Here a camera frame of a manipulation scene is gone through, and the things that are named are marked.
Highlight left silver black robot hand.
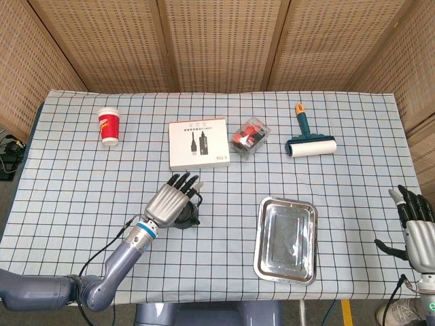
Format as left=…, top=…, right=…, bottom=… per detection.
left=142, top=172, right=205, bottom=230

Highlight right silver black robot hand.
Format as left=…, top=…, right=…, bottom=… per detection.
left=373, top=185, right=435, bottom=274

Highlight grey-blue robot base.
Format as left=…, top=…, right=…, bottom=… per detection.
left=134, top=300, right=283, bottom=326

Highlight black cast-iron teapot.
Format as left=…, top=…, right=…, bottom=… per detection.
left=172, top=189, right=204, bottom=230

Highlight blue checkered tablecloth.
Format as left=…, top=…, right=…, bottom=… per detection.
left=0, top=88, right=435, bottom=305

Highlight white cardboard product box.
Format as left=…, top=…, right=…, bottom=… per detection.
left=168, top=117, right=232, bottom=172

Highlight grey white sneaker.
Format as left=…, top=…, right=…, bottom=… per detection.
left=375, top=297, right=426, bottom=326

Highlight red paper cup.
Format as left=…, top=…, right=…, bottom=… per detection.
left=97, top=107, right=121, bottom=147

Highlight clear plastic box red contents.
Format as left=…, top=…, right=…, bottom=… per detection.
left=230, top=116, right=270, bottom=158

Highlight stainless steel tray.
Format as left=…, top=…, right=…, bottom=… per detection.
left=253, top=196, right=319, bottom=287

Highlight woven bamboo folding screen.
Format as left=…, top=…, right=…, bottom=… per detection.
left=0, top=0, right=435, bottom=204

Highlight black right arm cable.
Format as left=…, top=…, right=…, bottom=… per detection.
left=385, top=273, right=409, bottom=326

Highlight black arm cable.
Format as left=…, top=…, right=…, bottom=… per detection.
left=385, top=273, right=409, bottom=326
left=77, top=217, right=135, bottom=326

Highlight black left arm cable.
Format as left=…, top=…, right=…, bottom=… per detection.
left=77, top=217, right=135, bottom=326

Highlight blue floor cable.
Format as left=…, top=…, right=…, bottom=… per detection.
left=322, top=300, right=338, bottom=326

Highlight teal handled lint roller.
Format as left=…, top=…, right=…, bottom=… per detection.
left=284, top=103, right=338, bottom=159

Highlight black cables and power strip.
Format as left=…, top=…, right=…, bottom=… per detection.
left=0, top=134, right=27, bottom=181

